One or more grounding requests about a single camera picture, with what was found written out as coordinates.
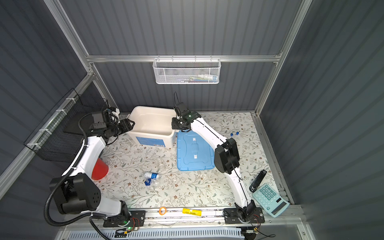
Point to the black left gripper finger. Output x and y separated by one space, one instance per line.
127 127
127 122

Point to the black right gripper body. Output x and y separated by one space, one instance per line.
177 124

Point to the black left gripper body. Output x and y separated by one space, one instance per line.
115 128

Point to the white plastic storage bin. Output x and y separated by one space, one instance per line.
153 126

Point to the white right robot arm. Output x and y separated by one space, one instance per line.
226 159

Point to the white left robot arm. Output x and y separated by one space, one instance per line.
74 195

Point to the blue plastic bin lid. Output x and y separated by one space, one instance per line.
193 152

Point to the red pencil cup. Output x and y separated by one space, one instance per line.
100 170

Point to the clear glass flask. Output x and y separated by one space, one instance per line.
160 165

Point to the blue cap clear bottle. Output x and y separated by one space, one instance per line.
151 179

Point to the orange rubber band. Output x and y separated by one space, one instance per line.
162 211

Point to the yellow label tag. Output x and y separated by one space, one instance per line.
192 212

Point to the black stapler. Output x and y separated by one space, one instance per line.
257 181

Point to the teal calculator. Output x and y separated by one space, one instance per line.
270 200

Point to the white wire wall basket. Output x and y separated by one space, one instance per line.
190 72

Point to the black wire wall basket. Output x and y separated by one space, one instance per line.
58 138

